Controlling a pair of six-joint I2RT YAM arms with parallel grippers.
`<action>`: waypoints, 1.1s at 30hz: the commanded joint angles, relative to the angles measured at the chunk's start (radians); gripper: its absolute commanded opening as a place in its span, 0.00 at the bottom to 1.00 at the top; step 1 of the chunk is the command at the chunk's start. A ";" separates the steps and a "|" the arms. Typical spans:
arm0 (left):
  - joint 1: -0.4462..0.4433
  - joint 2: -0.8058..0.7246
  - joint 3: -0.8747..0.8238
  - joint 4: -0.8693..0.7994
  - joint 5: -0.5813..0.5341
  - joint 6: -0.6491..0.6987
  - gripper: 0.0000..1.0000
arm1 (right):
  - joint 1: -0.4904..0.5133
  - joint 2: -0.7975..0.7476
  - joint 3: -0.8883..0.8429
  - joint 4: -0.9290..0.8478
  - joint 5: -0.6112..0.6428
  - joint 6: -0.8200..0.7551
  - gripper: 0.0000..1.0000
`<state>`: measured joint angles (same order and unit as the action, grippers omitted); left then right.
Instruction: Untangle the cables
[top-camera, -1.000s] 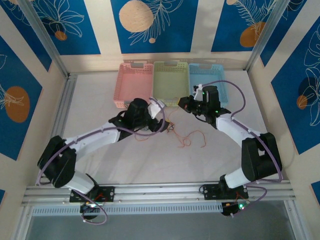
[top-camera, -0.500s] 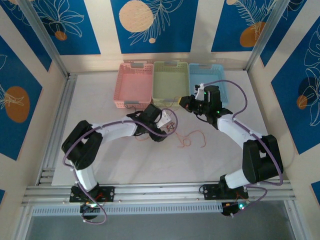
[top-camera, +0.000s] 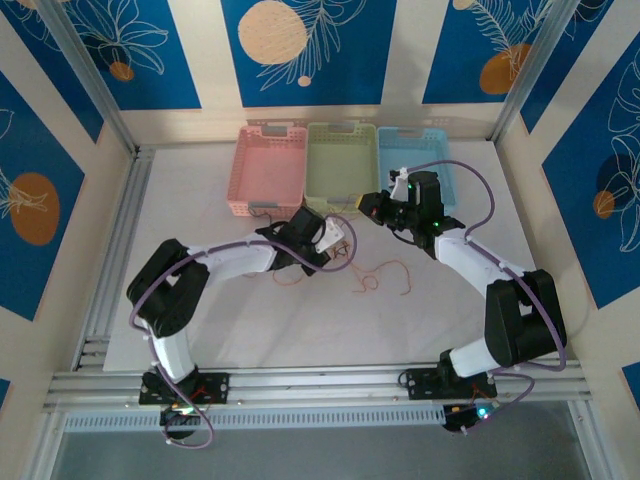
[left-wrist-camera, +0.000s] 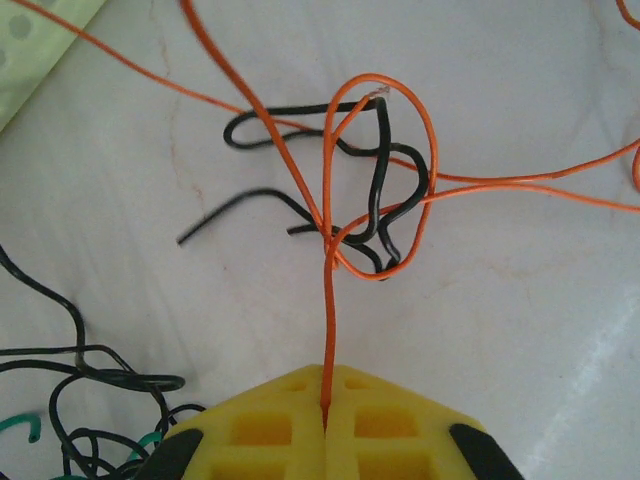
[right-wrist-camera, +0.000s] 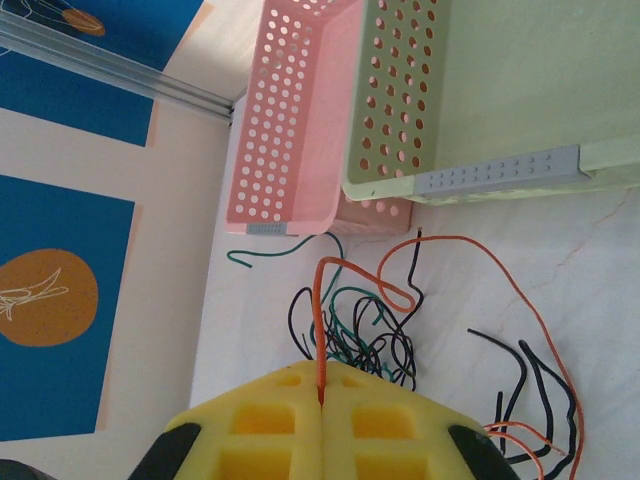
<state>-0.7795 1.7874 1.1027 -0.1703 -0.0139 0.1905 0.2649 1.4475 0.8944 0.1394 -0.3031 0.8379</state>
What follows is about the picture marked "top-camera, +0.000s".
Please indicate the aluminium frame leg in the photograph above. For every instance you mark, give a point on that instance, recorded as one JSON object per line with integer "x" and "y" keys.
{"x": 590, "y": 445}
{"x": 42, "y": 450}

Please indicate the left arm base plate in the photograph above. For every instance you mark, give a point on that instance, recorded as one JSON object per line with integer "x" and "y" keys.
{"x": 215, "y": 387}

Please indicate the blue plastic basket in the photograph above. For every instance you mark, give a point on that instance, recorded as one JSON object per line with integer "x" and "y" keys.
{"x": 415, "y": 150}

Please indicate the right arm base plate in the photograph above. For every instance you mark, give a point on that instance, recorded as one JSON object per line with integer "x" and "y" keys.
{"x": 420, "y": 382}

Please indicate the perforated metal strip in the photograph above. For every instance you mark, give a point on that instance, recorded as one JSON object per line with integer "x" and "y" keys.
{"x": 460, "y": 121}

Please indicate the blue floral wall panel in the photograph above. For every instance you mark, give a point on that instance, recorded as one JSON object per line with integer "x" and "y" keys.
{"x": 600, "y": 250}
{"x": 150, "y": 85}
{"x": 30, "y": 270}
{"x": 350, "y": 75}
{"x": 590, "y": 50}
{"x": 50, "y": 65}
{"x": 460, "y": 50}

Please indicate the aluminium side rail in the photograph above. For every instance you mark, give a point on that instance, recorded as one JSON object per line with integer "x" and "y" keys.
{"x": 125, "y": 225}

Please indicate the green plastic basket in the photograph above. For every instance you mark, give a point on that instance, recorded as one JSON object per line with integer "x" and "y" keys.
{"x": 340, "y": 160}

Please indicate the pink plastic basket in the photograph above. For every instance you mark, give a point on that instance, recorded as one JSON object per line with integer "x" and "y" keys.
{"x": 267, "y": 165}

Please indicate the white table cloth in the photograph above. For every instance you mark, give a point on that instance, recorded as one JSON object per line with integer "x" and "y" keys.
{"x": 325, "y": 330}

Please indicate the aluminium frame post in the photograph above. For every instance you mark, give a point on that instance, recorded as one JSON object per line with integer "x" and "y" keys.
{"x": 535, "y": 65}
{"x": 85, "y": 70}

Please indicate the aluminium mounting rail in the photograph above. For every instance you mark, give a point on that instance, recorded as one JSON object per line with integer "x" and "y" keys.
{"x": 325, "y": 382}

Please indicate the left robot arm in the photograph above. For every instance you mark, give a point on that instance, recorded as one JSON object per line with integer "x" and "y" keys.
{"x": 170, "y": 295}

